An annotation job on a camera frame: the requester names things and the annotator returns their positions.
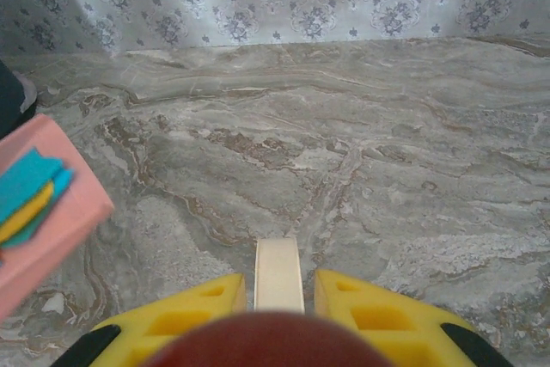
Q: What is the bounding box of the pink plastic dustpan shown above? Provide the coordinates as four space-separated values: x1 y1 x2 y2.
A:
0 113 116 321

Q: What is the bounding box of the dark blue trash bin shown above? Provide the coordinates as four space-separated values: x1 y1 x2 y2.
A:
0 59 39 140

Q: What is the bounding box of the orange paper scrap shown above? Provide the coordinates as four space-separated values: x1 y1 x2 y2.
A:
0 180 57 244

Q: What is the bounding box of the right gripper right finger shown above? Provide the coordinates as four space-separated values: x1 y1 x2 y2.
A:
315 269 516 367

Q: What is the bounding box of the cream hand brush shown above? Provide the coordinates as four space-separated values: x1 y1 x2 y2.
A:
148 236 388 367

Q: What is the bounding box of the large blue paper scrap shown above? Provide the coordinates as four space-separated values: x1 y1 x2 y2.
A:
0 147 66 223

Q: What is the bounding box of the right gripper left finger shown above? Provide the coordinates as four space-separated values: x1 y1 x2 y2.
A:
51 272 247 367

